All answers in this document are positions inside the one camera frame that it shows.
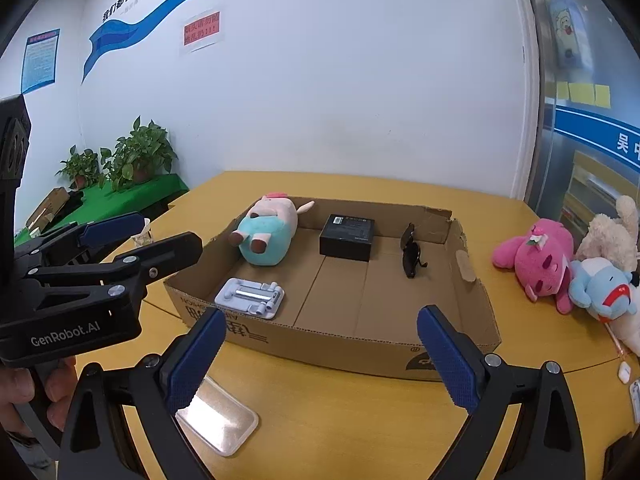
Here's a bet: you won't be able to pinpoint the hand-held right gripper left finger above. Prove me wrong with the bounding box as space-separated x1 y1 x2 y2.
59 307 227 480

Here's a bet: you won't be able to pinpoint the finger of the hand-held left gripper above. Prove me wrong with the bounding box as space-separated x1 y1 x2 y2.
14 211 147 267
25 231 203 306

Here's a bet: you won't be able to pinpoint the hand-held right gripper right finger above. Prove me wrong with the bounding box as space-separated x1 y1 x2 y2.
416 305 586 480

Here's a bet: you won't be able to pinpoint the grey folding phone stand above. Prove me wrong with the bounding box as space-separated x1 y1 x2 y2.
214 278 287 320

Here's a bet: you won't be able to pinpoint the cardboard box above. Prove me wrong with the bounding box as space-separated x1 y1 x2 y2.
162 196 502 381

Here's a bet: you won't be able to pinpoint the wooden desktop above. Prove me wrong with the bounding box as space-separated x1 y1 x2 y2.
120 170 640 480

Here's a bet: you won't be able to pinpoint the person's left hand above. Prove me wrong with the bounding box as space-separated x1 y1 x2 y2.
0 355 78 441

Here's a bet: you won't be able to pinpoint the green table cloth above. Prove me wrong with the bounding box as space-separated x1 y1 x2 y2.
15 173 190 246

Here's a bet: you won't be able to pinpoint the small potted plant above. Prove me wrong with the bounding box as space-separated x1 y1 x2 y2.
60 145 103 191

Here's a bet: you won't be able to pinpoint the flat brown carton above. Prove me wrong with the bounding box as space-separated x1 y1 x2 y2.
25 187 71 231

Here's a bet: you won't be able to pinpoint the clear phone case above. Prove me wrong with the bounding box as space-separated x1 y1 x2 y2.
175 375 260 457

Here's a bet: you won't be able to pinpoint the large potted plant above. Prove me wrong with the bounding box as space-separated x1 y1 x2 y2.
100 116 179 192

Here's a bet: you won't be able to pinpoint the pink and teal pig plush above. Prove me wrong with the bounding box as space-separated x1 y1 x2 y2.
230 191 316 267

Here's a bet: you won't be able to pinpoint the black sunglasses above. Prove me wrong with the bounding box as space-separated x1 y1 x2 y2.
400 222 428 279

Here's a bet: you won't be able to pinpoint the pink bear plush toy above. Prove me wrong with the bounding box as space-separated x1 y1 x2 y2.
491 218 581 315

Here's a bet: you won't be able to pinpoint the small black box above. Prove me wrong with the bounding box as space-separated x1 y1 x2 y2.
319 213 377 262

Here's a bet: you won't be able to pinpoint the blue plush toy red band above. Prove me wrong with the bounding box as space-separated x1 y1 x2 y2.
567 257 638 323

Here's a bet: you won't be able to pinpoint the pink pen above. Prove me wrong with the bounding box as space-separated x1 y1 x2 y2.
602 322 632 361

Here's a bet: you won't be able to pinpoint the white plush toy black ears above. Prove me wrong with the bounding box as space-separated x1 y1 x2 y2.
607 270 640 356

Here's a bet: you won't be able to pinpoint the cream plush toy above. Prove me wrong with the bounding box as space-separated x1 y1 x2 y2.
575 195 640 273

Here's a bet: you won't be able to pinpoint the glass door with blue band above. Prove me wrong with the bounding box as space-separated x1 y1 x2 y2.
517 0 640 221

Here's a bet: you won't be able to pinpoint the cartoon sheep sticker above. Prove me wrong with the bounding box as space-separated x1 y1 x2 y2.
550 0 583 68

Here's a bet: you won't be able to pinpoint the blue wall notice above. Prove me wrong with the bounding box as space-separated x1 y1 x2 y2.
21 28 61 95

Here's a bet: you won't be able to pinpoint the blue wave wall decal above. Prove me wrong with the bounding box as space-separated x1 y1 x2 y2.
82 0 458 76

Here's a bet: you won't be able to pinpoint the red paper wall sign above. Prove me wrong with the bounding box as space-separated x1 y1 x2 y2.
180 7 224 56

